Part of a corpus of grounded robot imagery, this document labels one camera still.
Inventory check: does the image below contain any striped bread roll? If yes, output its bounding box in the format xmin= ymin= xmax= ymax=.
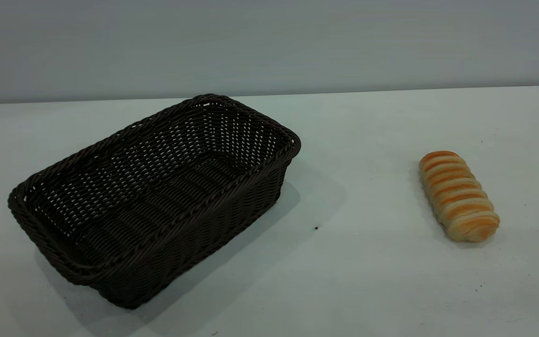
xmin=418 ymin=150 xmax=501 ymax=243

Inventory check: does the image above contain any black woven basket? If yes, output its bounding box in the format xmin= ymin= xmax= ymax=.
xmin=7 ymin=93 xmax=302 ymax=309

